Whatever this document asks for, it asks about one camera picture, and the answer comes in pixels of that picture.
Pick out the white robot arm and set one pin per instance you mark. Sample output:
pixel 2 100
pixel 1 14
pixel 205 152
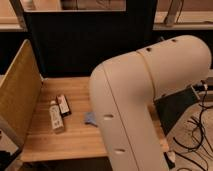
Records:
pixel 122 87

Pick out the white box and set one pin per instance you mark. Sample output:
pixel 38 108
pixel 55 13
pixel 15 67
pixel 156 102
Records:
pixel 56 119

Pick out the black back panel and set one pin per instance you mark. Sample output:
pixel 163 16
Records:
pixel 74 43

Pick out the black panel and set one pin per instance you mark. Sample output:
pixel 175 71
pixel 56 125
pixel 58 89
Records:
pixel 74 43
pixel 171 108

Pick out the black right side panel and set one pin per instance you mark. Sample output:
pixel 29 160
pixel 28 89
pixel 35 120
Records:
pixel 171 108

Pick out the wooden side panel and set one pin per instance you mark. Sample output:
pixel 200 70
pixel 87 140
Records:
pixel 19 91

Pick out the power strip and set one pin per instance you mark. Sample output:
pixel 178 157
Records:
pixel 208 82

